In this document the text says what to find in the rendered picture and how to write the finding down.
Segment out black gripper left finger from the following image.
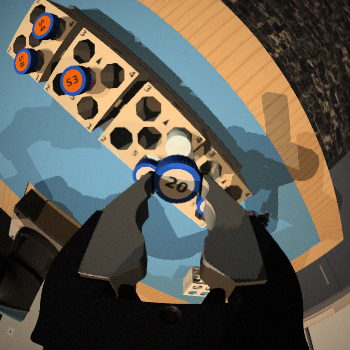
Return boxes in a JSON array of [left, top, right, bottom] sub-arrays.
[[30, 170, 155, 346]]

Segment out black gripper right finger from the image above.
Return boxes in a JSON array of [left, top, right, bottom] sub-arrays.
[[199, 172, 309, 350]]

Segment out light blue bench mat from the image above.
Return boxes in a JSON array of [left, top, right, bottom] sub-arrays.
[[0, 0, 321, 304]]

